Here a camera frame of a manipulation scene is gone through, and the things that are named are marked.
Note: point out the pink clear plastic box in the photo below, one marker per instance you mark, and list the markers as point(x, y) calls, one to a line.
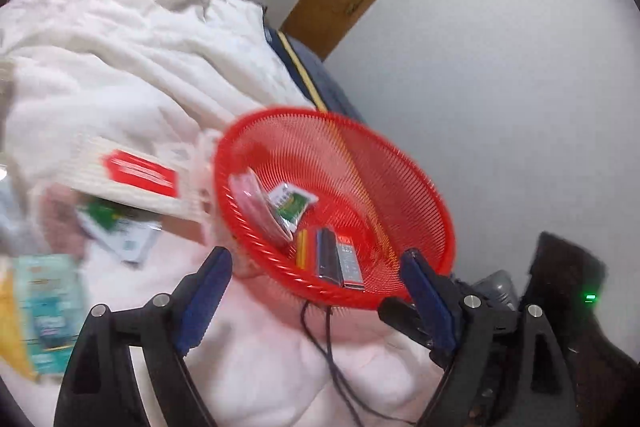
point(262, 212)

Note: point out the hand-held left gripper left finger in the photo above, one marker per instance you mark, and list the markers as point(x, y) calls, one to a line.
point(202, 302)

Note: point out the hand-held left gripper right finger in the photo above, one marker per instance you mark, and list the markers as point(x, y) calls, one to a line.
point(430, 302)

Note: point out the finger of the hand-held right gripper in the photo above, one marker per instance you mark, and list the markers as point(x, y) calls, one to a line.
point(400, 314)

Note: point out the yellow packet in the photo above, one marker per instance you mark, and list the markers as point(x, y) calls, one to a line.
point(12, 332)

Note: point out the dark blue mattress yellow stripe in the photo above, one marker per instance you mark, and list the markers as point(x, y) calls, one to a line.
point(320, 72)

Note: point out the orange small box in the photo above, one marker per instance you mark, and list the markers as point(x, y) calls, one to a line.
point(312, 252)

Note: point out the green white flat packet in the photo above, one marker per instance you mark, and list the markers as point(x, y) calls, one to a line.
point(120, 232)

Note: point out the pale pink blanket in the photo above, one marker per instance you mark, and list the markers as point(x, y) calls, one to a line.
point(260, 347)

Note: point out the red plastic mesh basket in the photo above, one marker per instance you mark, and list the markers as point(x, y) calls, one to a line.
point(350, 147)

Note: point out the black blue small box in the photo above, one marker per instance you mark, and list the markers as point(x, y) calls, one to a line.
point(329, 254)

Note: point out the white duvet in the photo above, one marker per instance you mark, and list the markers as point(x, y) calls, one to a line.
point(125, 57)

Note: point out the white box with red label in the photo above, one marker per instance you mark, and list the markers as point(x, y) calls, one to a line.
point(90, 167)

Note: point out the teal white packet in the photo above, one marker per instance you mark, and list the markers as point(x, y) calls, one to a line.
point(50, 312)

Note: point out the yellow small box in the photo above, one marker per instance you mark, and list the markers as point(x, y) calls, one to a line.
point(301, 252)

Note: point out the grey small box red label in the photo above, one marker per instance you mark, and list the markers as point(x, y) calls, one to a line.
point(350, 264)

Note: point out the green white sachet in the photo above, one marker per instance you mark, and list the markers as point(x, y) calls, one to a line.
point(292, 204)

